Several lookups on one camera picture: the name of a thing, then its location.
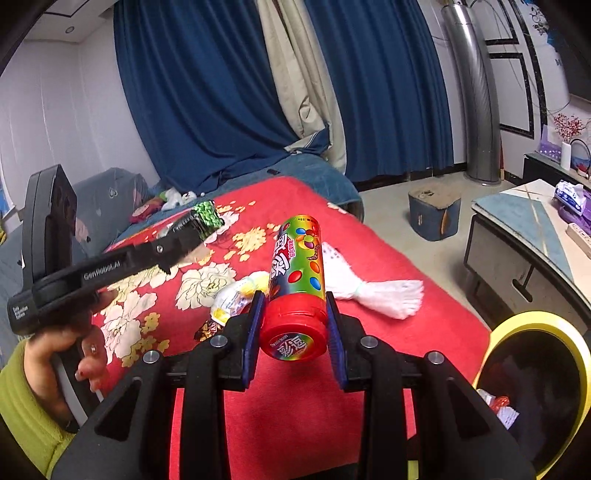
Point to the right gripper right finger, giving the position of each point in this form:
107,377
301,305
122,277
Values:
418,408

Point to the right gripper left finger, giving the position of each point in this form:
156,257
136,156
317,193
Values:
128,436

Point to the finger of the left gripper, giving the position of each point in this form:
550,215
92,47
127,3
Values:
186,234

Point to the green black wrapper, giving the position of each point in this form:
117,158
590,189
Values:
208,217

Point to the yellow white snack bag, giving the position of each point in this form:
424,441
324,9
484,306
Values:
231,300

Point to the dark brown snack wrapper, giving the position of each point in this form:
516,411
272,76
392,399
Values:
207,330

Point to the rainbow candy tube red cap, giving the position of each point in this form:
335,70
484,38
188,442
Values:
295,322

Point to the white foam net sleeve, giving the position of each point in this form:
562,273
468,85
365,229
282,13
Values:
398,299

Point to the green sleeve left forearm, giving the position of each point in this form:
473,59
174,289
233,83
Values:
40,437

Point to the yellow rimmed trash bin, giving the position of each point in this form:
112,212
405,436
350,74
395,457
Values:
541,362

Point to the left hand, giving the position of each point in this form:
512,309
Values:
74,350

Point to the plush toys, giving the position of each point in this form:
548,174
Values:
164,201

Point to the grey sofa cushion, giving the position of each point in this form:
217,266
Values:
105,203

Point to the red floral blanket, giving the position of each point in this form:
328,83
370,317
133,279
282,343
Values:
294,419

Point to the blue denim sofa cover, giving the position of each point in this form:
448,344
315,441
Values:
309,169

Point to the left blue curtain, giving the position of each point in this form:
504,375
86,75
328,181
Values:
198,83

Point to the blue curtain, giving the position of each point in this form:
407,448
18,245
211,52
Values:
198,83
389,84

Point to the coffee table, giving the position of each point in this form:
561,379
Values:
520,258

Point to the beige curtain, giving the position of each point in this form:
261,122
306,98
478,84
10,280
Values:
302,81

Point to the blue storage stool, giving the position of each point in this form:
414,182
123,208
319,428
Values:
434,211

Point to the tissue pack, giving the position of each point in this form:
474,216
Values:
572,196

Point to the right blue curtain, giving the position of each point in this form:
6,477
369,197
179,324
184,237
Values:
389,84

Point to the black tv cabinet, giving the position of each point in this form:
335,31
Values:
537,166

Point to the purple box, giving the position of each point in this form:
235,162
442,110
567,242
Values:
547,148

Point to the round mirror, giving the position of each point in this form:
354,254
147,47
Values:
581,157

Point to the white vase red flowers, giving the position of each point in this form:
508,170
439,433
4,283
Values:
568,128

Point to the silver tower air conditioner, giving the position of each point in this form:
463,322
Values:
478,93

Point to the black curved television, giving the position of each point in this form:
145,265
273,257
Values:
573,23

